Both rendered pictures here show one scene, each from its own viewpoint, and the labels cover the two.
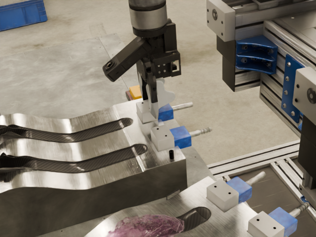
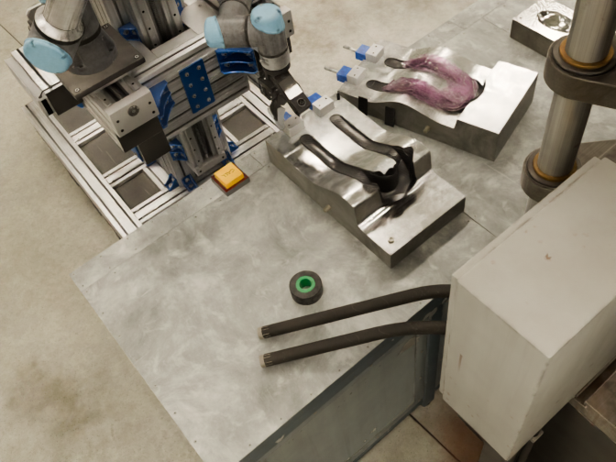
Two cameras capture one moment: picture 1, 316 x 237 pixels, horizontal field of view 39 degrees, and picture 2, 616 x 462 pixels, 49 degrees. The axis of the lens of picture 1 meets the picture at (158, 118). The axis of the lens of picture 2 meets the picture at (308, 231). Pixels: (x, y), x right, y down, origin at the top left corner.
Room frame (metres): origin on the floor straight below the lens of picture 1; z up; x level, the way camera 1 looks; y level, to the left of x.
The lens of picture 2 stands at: (1.20, 1.30, 2.22)
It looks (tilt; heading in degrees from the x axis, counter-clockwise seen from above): 54 degrees down; 256
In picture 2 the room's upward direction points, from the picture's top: 11 degrees counter-clockwise
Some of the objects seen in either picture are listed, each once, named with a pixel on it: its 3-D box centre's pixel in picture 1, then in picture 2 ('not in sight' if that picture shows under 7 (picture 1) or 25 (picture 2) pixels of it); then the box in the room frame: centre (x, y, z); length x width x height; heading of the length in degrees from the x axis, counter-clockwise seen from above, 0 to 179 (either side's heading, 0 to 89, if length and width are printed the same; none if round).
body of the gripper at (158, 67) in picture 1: (155, 50); (277, 79); (0.86, -0.01, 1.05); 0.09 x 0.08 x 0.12; 106
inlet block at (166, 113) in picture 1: (166, 110); (283, 120); (0.87, -0.02, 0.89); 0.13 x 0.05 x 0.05; 106
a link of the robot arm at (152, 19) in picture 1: (148, 14); (273, 56); (0.86, 0.00, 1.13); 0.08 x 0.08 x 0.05
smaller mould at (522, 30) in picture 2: not in sight; (553, 30); (-0.02, -0.01, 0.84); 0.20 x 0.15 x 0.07; 106
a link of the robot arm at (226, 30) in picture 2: not in sight; (229, 27); (0.94, -0.06, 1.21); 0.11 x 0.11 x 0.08; 61
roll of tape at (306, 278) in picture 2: not in sight; (306, 287); (1.02, 0.46, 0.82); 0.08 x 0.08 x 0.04
